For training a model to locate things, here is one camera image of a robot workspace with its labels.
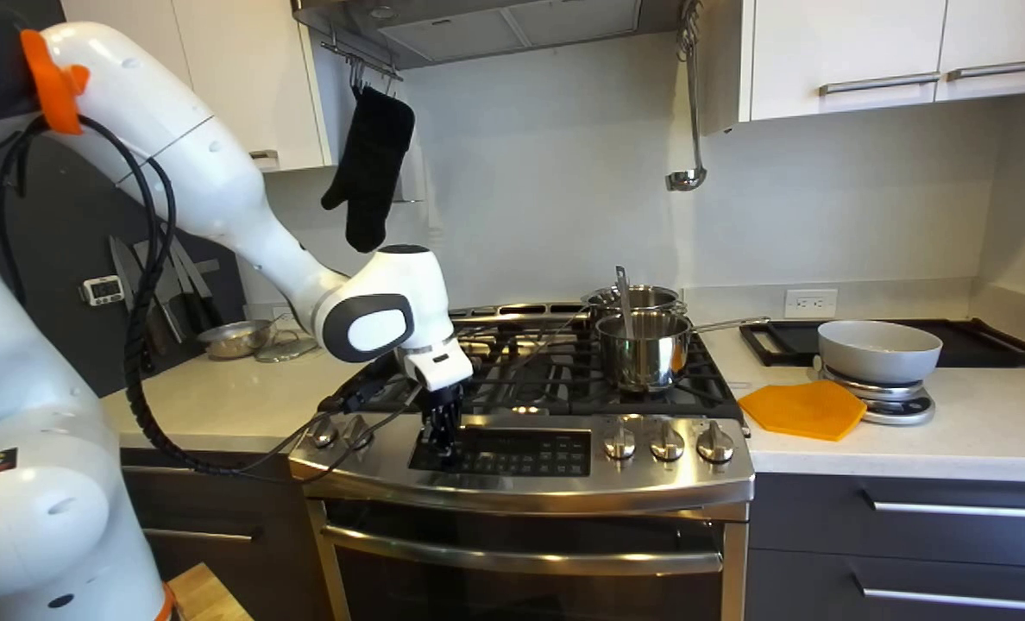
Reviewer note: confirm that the white left upper cabinet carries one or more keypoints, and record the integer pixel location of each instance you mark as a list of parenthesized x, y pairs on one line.
[(246, 58)]

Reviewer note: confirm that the stainless steel gas stove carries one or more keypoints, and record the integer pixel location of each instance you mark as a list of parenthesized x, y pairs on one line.
[(558, 469)]

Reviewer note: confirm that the white cabinet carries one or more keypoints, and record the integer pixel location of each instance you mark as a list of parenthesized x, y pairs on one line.
[(821, 56), (246, 58)]

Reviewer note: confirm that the front steel pot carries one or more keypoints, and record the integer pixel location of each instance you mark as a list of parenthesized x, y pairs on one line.
[(645, 350)]

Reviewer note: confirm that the steel pot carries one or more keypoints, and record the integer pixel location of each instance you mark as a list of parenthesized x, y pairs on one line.
[(636, 299), (645, 350)]

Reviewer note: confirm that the grey bowl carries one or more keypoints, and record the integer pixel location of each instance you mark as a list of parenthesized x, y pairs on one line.
[(876, 350)]

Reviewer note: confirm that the rear steel pot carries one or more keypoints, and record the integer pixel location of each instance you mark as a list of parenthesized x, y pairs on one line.
[(636, 299)]

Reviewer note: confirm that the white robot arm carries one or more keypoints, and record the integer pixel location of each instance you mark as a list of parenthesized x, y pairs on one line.
[(69, 538)]

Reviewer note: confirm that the range hood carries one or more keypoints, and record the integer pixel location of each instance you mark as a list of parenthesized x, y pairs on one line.
[(429, 31)]

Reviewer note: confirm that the black oven mitt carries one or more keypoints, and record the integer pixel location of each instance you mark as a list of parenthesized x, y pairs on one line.
[(369, 168)]

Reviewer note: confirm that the steel kitchen scale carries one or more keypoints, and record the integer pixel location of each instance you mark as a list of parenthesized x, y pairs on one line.
[(896, 403)]

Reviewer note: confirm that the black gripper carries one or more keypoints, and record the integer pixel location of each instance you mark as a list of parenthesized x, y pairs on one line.
[(438, 369)]

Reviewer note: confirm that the hanging steel ladle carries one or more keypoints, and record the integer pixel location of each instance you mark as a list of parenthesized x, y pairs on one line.
[(689, 56)]

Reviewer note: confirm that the black baking tray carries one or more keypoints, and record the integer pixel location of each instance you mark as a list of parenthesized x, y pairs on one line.
[(965, 342)]

